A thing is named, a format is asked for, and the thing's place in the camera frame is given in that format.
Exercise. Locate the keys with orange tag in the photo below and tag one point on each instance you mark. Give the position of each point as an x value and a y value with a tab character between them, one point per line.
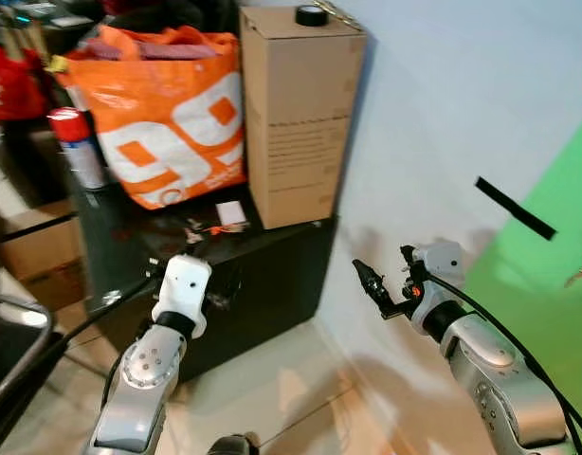
204	229

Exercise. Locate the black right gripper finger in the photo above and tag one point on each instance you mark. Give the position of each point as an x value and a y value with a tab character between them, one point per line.
369	278
407	259

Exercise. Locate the green backdrop sheet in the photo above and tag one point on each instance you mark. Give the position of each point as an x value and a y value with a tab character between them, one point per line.
547	303

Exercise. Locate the small open cardboard box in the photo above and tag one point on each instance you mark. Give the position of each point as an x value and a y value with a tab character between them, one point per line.
40	251

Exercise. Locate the black glossy table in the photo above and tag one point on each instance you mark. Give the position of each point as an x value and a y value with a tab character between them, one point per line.
272	275

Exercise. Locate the red white striped clothes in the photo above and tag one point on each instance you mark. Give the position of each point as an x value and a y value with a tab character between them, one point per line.
168	49

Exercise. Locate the black round cap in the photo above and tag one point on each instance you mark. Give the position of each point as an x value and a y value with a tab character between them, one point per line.
312	16

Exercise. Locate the black robot left foot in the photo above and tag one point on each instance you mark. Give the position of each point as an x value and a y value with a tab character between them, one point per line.
234	445

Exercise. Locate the spray can with red cap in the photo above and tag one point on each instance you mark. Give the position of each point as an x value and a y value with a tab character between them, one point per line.
78	152

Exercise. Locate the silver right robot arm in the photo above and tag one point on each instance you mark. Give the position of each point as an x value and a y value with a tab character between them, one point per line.
500	379

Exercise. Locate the small white card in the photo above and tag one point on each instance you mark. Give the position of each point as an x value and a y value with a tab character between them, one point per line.
231	213

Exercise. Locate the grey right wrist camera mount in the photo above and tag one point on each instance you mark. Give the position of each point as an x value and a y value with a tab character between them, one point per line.
443	261

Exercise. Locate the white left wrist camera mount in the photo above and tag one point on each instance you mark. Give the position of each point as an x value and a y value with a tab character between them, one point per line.
185	284

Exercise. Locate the red plastic bag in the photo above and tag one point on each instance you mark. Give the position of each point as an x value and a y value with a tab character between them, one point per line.
11	90

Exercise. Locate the black tape strip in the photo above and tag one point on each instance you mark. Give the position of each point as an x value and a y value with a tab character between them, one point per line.
515	207

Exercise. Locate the tall brown cardboard box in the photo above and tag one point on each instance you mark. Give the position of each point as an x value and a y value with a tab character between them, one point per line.
300	123

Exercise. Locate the orange white shopping bag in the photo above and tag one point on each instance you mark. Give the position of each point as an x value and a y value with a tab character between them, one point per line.
168	142

